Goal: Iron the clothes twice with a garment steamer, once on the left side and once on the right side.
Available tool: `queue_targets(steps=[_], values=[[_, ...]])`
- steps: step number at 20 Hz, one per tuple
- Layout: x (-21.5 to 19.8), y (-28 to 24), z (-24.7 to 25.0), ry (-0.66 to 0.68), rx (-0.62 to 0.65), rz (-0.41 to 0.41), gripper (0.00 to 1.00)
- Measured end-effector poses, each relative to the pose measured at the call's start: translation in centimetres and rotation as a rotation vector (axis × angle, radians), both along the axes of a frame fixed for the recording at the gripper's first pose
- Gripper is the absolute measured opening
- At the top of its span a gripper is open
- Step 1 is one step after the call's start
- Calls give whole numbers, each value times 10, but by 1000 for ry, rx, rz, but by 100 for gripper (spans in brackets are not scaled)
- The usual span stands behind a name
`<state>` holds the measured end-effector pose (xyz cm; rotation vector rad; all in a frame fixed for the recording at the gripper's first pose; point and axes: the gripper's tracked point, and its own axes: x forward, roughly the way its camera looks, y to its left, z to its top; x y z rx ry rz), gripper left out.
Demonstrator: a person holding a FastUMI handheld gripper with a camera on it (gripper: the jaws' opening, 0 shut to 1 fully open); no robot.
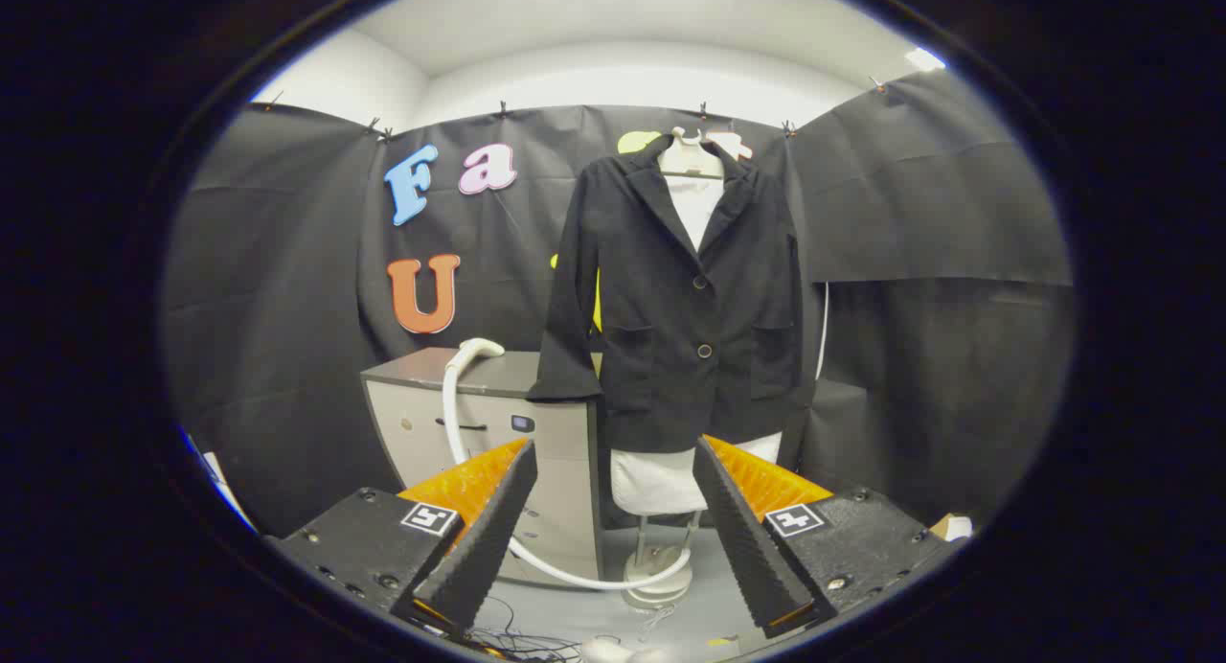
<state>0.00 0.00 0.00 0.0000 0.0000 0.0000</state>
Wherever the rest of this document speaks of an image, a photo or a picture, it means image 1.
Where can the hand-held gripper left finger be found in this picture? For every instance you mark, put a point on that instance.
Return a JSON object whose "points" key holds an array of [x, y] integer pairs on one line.
{"points": [[488, 538]]}

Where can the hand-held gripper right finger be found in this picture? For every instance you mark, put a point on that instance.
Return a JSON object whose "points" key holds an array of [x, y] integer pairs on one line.
{"points": [[742, 538]]}

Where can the black backdrop cloth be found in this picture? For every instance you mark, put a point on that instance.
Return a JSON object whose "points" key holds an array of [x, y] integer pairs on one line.
{"points": [[287, 308]]}

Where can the white garment steamer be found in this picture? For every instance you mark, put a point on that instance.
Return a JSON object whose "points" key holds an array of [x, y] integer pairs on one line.
{"points": [[476, 348]]}

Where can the grey cabinet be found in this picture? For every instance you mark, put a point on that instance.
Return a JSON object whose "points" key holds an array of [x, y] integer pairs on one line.
{"points": [[556, 452]]}

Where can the black jacket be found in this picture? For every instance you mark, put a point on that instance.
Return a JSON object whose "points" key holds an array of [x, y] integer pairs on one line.
{"points": [[670, 356]]}

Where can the white clothes hanger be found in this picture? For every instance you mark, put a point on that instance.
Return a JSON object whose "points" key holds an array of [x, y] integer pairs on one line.
{"points": [[685, 153]]}

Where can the white stand base with poles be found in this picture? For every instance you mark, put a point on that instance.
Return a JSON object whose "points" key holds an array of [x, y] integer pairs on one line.
{"points": [[656, 572]]}

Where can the white torso form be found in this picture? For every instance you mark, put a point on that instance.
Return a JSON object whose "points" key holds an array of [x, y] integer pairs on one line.
{"points": [[656, 481]]}

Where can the small cardboard box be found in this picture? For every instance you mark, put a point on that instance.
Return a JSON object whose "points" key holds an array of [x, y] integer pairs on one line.
{"points": [[948, 527]]}

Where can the white blue panel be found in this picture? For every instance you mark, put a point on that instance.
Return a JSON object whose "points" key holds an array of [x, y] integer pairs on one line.
{"points": [[218, 479]]}

